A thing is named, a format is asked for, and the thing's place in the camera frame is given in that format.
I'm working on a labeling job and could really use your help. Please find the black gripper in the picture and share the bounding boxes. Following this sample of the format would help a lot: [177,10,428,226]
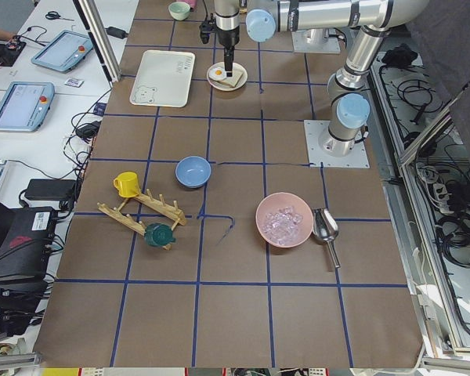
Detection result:
[214,0,240,78]

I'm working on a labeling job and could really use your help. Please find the white round plate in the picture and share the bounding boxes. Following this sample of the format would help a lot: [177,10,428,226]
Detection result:
[207,62,248,92]

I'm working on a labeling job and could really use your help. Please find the bread slice on plate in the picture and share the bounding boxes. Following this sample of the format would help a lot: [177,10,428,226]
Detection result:
[218,70,245,89]

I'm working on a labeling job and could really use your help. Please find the fake fried egg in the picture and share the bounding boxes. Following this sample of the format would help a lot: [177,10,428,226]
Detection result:
[208,67,227,81]

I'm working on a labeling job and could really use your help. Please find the light green bowl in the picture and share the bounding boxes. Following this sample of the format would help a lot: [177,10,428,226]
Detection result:
[168,1,190,21]

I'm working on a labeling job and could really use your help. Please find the cream bear serving tray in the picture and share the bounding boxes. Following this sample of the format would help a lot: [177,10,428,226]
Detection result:
[129,50,195,108]

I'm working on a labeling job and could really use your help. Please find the small black adapter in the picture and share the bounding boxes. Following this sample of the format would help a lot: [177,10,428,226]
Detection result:
[106,27,128,39]

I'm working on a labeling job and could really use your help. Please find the blue bowl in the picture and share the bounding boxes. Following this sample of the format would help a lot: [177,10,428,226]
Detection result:
[175,156,212,189]

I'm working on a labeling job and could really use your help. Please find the far teach pendant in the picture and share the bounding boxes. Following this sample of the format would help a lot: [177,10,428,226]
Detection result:
[31,30,93,72]

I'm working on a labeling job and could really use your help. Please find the teach pendant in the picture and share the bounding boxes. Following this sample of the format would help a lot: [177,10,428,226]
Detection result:
[0,81,55,132]
[31,30,93,72]

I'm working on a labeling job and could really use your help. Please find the yellow mug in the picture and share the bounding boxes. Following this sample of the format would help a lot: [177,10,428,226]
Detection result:
[113,172,141,198]

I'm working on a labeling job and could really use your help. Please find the wooden mug rack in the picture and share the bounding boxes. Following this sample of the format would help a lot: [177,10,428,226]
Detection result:
[97,189,187,250]

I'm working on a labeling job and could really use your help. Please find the pink bowl with ice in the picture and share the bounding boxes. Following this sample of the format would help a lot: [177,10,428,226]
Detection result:
[255,192,313,248]

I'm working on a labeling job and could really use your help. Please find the black scissors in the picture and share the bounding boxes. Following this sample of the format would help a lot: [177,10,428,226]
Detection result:
[45,11,74,21]

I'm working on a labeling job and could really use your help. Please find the dark green mug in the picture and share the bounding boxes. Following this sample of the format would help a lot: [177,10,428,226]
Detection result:
[144,222,175,248]

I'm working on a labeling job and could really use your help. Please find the metal scoop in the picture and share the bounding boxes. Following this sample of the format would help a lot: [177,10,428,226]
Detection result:
[312,208,341,269]

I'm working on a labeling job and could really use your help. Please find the near teach pendant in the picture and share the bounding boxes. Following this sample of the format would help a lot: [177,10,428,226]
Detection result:
[0,81,55,132]

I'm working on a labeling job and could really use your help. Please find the black power adapter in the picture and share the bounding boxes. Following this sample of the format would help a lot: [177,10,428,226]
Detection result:
[24,179,75,201]

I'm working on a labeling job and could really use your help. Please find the black laptop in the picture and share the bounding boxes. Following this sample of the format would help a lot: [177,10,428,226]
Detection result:
[0,202,57,284]

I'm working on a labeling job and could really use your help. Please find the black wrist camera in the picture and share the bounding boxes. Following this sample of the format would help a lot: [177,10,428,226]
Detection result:
[199,16,216,45]

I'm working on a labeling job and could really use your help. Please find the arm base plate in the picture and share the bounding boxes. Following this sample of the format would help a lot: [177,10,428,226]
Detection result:
[304,120,370,168]
[291,29,341,54]

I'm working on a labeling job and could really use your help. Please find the aluminium frame post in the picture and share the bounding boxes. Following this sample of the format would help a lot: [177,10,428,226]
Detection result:
[73,0,121,83]

